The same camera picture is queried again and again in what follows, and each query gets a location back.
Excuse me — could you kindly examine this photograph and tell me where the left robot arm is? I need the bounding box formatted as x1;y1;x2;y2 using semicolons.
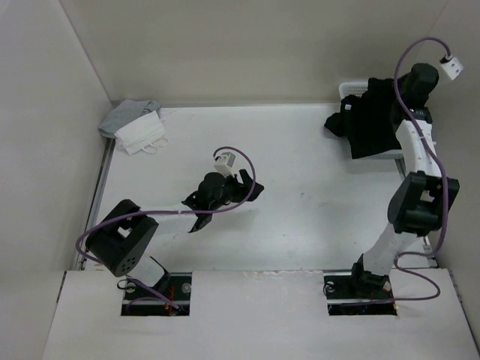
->
85;169;264;299

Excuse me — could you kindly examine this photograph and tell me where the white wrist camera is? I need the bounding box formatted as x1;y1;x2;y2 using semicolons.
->
440;55;464;81
214;151;236;177

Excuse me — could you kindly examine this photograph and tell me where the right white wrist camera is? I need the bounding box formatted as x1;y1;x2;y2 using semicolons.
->
440;55;464;81

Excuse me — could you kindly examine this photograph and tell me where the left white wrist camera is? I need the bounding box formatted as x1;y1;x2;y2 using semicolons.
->
214;151;236;177

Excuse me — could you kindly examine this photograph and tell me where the black tank top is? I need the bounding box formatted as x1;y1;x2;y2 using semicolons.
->
324;78;402;160

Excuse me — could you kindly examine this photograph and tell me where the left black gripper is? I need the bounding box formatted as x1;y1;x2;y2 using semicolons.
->
209;169;263;212

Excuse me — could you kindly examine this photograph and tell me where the folded grey tank top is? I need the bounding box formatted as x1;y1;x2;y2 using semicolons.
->
98;99;162;139

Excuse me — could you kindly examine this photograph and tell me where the white plastic laundry basket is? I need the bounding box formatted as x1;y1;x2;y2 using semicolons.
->
338;79;403;160

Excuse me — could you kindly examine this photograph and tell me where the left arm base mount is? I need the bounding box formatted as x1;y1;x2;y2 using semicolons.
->
117;272;193;317

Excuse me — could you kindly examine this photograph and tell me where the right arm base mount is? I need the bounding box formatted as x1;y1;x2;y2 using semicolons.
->
323;274;398;316

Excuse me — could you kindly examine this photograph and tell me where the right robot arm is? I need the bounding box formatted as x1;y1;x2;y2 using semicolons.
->
347;63;460;299

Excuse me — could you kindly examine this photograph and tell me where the folded white tank top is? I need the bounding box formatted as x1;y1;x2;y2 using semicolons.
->
115;112;169;156

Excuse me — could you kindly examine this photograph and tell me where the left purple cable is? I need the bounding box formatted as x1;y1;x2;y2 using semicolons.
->
74;145;258;316

